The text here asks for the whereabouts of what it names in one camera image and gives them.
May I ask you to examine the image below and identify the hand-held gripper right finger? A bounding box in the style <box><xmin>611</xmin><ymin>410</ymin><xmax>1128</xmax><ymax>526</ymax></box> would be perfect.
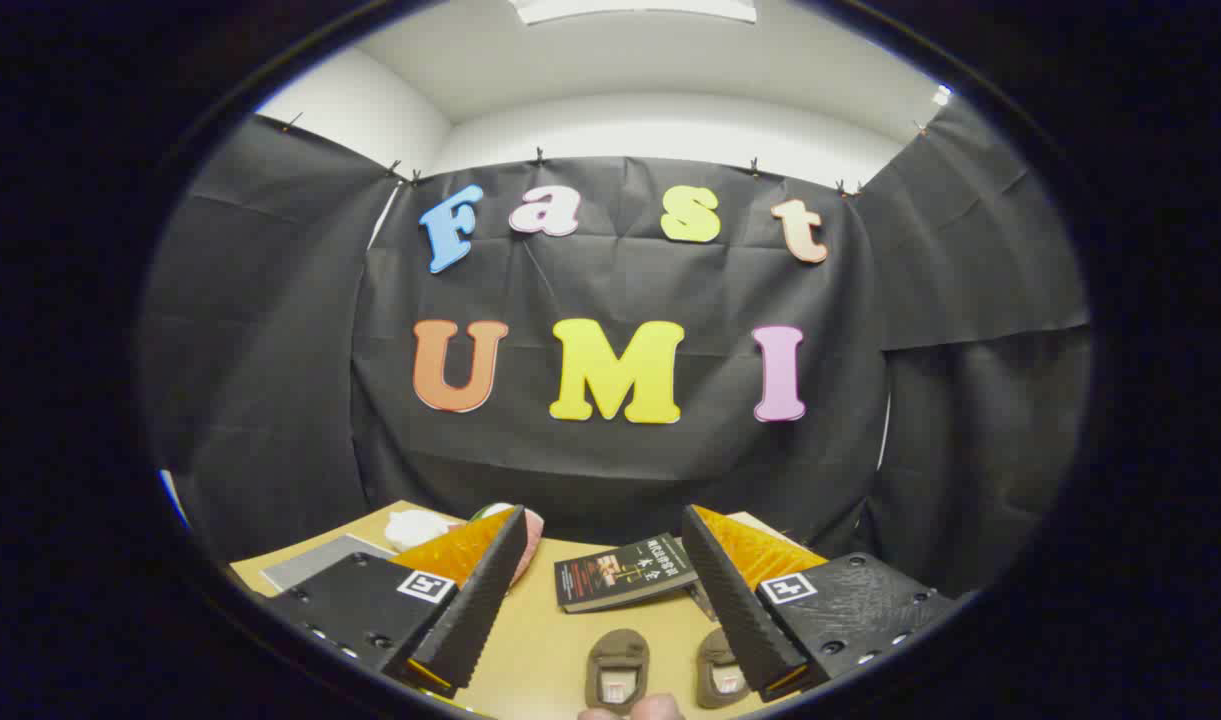
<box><xmin>681</xmin><ymin>504</ymin><xmax>959</xmax><ymax>703</ymax></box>

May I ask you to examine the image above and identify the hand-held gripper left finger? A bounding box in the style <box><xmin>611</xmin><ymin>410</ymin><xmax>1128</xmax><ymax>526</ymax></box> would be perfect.
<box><xmin>265</xmin><ymin>505</ymin><xmax>529</xmax><ymax>699</ymax></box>

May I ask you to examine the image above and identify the brown fuzzy shoe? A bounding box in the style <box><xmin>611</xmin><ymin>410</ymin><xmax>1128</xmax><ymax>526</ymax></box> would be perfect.
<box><xmin>695</xmin><ymin>627</ymin><xmax>753</xmax><ymax>710</ymax></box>
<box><xmin>585</xmin><ymin>628</ymin><xmax>652</xmax><ymax>717</ymax></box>

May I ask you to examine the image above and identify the beige fabric storage box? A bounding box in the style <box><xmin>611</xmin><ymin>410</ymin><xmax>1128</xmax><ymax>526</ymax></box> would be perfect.
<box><xmin>259</xmin><ymin>533</ymin><xmax>398</xmax><ymax>593</ymax></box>

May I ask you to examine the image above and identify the watermelon slice plush toy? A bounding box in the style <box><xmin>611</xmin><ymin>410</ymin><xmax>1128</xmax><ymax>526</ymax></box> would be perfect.
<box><xmin>468</xmin><ymin>502</ymin><xmax>546</xmax><ymax>591</ymax></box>

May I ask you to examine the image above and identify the white plush toy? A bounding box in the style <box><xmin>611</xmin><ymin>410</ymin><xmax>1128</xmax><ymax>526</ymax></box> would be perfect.
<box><xmin>383</xmin><ymin>508</ymin><xmax>463</xmax><ymax>553</ymax></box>

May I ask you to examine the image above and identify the black book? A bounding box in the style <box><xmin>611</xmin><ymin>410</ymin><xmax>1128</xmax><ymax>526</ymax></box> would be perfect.
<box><xmin>554</xmin><ymin>533</ymin><xmax>699</xmax><ymax>614</ymax></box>

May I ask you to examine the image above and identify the ceiling light panel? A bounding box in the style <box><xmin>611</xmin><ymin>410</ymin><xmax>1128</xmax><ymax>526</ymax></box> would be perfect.
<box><xmin>510</xmin><ymin>0</ymin><xmax>759</xmax><ymax>25</ymax></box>

